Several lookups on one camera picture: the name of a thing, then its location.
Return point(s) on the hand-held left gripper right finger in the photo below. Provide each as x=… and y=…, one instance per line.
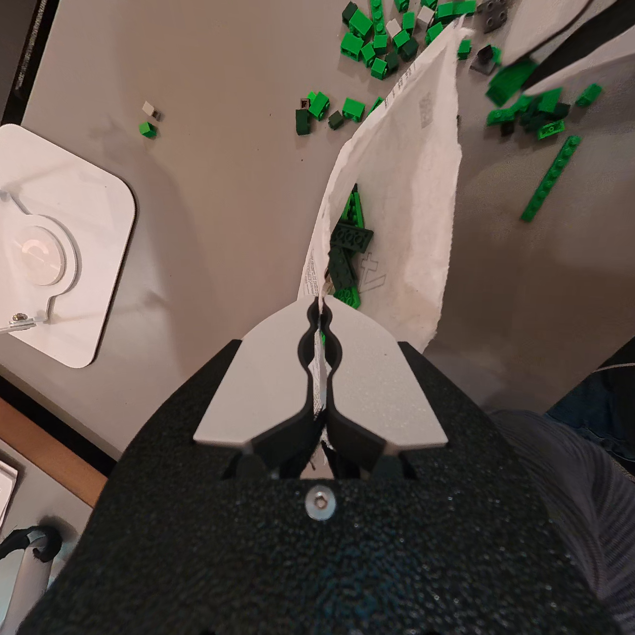
x=382, y=397

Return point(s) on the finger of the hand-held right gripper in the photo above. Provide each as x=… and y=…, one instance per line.
x=595, y=74
x=540, y=25

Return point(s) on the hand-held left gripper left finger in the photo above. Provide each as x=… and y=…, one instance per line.
x=258, y=392

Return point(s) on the wide green plate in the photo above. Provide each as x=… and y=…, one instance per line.
x=511, y=82

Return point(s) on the heap of mixed green plates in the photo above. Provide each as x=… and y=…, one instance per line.
x=350, y=243

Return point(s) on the white paper bag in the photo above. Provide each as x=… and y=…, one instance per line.
x=411, y=198

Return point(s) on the dark grey square plate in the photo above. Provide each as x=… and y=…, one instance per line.
x=493, y=14

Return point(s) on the heap of green bricks and plates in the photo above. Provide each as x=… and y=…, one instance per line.
x=545, y=106

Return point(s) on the dark grey brick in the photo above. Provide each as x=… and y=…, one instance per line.
x=482, y=62

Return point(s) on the bright green brick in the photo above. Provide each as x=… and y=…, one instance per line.
x=319, y=105
x=464, y=48
x=376, y=104
x=353, y=109

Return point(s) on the long green plate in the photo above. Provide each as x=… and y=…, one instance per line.
x=550, y=178

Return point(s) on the pile of green bricks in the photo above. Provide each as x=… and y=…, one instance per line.
x=359, y=25

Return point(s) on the person's grey ribbed sweater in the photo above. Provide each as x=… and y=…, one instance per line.
x=570, y=496

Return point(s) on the person's blue jeans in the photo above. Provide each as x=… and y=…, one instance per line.
x=600, y=411

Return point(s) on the brown wooden surface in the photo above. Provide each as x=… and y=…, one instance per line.
x=44, y=446

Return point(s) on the small dark green brick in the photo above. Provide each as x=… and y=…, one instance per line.
x=336, y=120

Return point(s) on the white square stand base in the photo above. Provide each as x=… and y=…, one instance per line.
x=99, y=218

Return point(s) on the white booklet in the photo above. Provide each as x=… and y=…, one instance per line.
x=7, y=491

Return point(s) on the small light grey brick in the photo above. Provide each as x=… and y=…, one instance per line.
x=150, y=109

